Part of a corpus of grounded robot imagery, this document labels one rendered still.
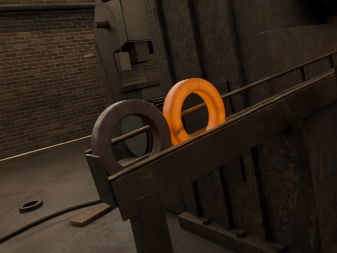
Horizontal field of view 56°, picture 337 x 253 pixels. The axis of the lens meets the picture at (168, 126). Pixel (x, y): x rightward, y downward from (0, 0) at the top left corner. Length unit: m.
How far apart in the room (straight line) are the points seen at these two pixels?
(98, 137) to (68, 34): 6.65
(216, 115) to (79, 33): 6.62
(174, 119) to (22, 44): 6.33
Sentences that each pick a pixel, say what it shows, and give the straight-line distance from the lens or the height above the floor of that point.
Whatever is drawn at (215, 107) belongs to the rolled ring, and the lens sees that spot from 0.82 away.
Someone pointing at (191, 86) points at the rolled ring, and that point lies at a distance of 0.76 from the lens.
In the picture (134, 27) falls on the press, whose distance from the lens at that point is 5.49.
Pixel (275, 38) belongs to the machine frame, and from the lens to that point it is 1.16.
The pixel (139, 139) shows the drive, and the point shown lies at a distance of 2.12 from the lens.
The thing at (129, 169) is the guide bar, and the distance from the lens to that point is 0.65.
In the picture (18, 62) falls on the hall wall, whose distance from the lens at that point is 6.87.
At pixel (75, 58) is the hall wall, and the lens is 7.17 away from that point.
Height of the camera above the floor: 0.76
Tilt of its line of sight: 7 degrees down
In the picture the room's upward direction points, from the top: 12 degrees counter-clockwise
